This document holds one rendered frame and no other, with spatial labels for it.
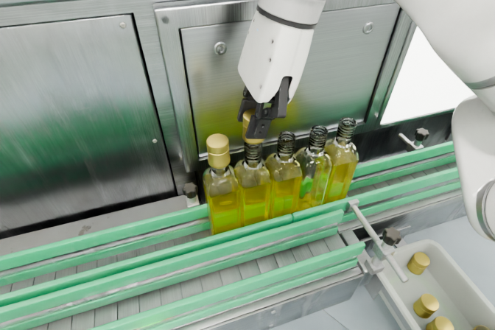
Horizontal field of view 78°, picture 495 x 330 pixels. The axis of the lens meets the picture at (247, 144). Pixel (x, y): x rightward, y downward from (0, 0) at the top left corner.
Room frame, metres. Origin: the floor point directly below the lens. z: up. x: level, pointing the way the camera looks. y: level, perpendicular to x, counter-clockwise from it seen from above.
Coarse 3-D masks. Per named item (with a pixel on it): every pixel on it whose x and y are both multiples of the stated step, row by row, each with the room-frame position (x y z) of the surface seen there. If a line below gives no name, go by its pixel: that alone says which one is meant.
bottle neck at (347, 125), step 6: (342, 120) 0.42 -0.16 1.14; (348, 120) 0.42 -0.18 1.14; (354, 120) 0.42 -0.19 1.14; (342, 126) 0.41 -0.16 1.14; (348, 126) 0.40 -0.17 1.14; (354, 126) 0.40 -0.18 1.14; (342, 132) 0.40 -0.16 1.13; (348, 132) 0.40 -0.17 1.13; (336, 138) 0.41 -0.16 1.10; (342, 138) 0.40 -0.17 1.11; (348, 138) 0.40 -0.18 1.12; (336, 144) 0.41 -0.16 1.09; (342, 144) 0.40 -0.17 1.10; (348, 144) 0.40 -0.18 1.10
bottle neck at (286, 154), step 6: (282, 132) 0.39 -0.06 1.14; (288, 132) 0.39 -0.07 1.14; (282, 138) 0.37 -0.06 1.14; (288, 138) 0.38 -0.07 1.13; (294, 138) 0.37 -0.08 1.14; (282, 144) 0.36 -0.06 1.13; (288, 144) 0.36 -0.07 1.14; (294, 144) 0.37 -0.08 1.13; (282, 150) 0.36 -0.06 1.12; (288, 150) 0.36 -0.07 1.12; (276, 156) 0.37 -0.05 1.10; (282, 156) 0.36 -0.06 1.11; (288, 156) 0.36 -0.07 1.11; (282, 162) 0.36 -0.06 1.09; (288, 162) 0.36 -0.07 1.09
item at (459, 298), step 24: (432, 240) 0.36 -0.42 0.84; (384, 264) 0.32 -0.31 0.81; (432, 264) 0.33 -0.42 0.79; (456, 264) 0.31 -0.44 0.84; (408, 288) 0.29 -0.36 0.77; (432, 288) 0.29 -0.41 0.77; (456, 288) 0.27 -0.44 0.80; (408, 312) 0.21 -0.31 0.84; (456, 312) 0.24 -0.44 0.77; (480, 312) 0.22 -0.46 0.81
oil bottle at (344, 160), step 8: (328, 144) 0.42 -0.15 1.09; (352, 144) 0.41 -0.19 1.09; (328, 152) 0.40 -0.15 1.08; (336, 152) 0.39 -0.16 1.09; (344, 152) 0.39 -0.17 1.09; (352, 152) 0.39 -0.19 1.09; (336, 160) 0.39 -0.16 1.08; (344, 160) 0.39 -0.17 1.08; (352, 160) 0.39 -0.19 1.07; (336, 168) 0.38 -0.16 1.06; (344, 168) 0.39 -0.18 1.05; (352, 168) 0.39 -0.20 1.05; (336, 176) 0.38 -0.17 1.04; (344, 176) 0.39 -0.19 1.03; (352, 176) 0.40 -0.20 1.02; (328, 184) 0.38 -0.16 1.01; (336, 184) 0.38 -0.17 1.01; (344, 184) 0.39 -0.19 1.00; (328, 192) 0.38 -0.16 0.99; (336, 192) 0.39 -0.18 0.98; (344, 192) 0.39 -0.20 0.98; (328, 200) 0.38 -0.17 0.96; (336, 200) 0.39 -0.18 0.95
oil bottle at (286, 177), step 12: (276, 168) 0.36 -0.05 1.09; (288, 168) 0.35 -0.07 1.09; (300, 168) 0.36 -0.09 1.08; (276, 180) 0.34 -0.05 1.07; (288, 180) 0.35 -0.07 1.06; (300, 180) 0.36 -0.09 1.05; (276, 192) 0.34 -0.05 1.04; (288, 192) 0.35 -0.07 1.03; (276, 204) 0.34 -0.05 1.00; (288, 204) 0.35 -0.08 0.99; (276, 216) 0.34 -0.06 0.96
